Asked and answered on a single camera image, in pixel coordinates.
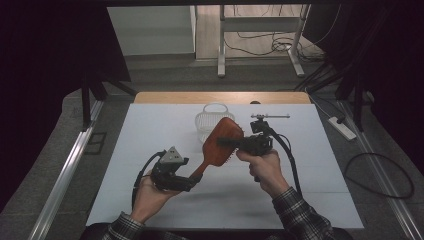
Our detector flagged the white cabinet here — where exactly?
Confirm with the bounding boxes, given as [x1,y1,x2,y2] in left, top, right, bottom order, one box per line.
[107,5,197,57]

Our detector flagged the black curtain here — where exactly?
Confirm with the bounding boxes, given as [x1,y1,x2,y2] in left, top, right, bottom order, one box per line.
[301,0,424,166]
[0,0,132,214]

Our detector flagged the person's left hand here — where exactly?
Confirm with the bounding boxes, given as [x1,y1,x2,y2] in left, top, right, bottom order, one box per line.
[130,169,182,224]

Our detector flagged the wooden table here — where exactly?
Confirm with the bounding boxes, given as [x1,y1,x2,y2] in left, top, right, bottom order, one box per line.
[133,91,312,105]

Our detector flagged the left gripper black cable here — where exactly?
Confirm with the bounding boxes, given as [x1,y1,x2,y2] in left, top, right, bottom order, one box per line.
[131,150,167,210]

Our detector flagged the white power strip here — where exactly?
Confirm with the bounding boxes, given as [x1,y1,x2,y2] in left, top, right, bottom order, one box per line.
[327,116,357,141]

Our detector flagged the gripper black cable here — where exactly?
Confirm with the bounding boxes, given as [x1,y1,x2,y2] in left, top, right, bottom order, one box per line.
[131,150,167,210]
[264,123,303,198]

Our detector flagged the tangled black cables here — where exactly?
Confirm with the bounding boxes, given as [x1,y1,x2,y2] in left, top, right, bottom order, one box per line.
[223,4,343,64]

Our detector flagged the white metal desk frame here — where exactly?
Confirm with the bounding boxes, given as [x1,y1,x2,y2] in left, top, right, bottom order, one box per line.
[217,4,312,79]

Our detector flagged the person's right hand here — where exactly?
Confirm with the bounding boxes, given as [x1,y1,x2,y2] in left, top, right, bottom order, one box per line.
[235,148,290,200]

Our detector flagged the person's dark lap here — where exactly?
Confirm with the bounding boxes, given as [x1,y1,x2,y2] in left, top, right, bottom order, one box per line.
[79,222,355,240]

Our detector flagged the white power cable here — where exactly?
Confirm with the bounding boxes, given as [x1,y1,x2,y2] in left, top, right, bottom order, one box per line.
[308,93,334,120]

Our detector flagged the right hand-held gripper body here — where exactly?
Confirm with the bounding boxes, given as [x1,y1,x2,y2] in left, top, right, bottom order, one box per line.
[237,113,291,157]

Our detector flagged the brown wooden hairbrush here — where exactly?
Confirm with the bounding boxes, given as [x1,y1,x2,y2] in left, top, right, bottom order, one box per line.
[190,116,245,180]

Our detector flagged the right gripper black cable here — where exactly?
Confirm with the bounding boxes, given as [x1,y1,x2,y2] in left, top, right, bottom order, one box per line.
[264,123,303,198]

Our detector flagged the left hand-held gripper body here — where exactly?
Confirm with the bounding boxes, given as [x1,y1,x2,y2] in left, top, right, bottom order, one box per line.
[151,145,190,193]

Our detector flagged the aluminium floor rail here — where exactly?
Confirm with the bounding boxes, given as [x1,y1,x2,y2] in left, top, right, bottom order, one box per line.
[28,99,105,240]
[335,99,424,240]

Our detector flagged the black metal stand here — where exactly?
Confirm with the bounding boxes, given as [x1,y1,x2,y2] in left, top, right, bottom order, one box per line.
[80,71,138,132]

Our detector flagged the white plastic basket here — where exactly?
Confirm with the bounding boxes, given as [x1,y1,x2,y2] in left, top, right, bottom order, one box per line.
[194,102,236,144]

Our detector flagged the black floor cable loop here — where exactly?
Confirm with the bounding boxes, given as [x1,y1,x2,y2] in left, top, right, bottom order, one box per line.
[343,152,415,200]

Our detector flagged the black tripod stand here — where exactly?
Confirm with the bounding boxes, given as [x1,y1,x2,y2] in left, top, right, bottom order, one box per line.
[293,59,368,133]

